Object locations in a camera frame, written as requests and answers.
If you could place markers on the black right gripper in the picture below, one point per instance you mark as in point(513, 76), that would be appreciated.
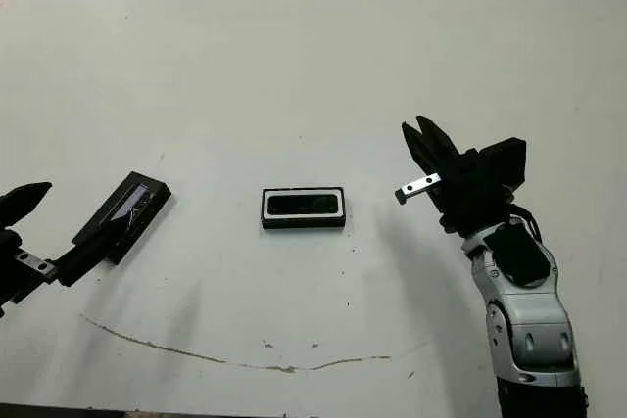
point(470, 193)

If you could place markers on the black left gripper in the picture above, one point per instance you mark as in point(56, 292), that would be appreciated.
point(24, 276)

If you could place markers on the black box lid with window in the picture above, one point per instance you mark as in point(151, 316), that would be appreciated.
point(147, 193)

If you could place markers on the slim black camera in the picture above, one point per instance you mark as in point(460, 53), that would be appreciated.
point(303, 205)

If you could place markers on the black box base white insert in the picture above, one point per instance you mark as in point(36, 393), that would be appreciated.
point(303, 223)

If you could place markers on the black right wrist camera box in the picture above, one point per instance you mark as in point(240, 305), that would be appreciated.
point(507, 163)

